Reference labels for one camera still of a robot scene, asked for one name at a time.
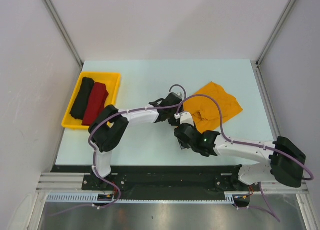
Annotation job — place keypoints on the yellow plastic tray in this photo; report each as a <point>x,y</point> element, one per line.
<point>112,80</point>

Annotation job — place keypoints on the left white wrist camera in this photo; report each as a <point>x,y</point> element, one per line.
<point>180,95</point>

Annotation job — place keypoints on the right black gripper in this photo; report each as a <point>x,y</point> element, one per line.
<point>183,145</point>

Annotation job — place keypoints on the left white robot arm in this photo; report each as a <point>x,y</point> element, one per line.
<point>109,127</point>

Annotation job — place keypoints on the left aluminium frame post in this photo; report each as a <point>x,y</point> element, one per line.
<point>49,5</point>

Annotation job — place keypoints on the aluminium frame post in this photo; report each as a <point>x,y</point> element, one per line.
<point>276,31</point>
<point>49,5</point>

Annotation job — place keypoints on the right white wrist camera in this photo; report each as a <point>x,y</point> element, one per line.
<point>184,118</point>

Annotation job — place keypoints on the orange t shirt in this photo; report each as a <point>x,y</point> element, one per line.
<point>205,109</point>

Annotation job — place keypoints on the red rolled t shirt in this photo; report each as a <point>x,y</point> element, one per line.
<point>96,103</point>

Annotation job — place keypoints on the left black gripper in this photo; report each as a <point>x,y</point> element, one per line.
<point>173,122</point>

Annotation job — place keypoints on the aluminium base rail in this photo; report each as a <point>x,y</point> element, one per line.
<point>72,182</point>

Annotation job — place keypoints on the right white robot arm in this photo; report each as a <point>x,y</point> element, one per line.
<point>279,160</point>

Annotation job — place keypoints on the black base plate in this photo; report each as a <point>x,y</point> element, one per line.
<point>168,183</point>

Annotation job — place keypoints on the black rolled t shirt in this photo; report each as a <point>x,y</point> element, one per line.
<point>80,104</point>

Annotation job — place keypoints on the right aluminium frame post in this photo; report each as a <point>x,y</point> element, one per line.
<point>276,31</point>

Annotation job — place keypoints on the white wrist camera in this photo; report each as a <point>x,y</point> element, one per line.
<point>180,95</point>
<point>184,118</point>

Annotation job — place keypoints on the white slotted cable duct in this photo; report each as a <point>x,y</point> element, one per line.
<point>99,198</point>

